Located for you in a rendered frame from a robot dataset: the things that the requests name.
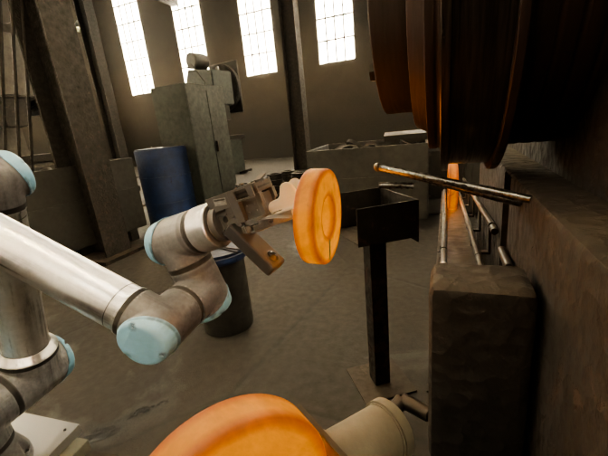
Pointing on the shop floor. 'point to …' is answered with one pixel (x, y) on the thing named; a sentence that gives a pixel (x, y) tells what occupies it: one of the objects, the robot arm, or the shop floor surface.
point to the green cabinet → (197, 134)
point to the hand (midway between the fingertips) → (318, 204)
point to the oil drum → (165, 181)
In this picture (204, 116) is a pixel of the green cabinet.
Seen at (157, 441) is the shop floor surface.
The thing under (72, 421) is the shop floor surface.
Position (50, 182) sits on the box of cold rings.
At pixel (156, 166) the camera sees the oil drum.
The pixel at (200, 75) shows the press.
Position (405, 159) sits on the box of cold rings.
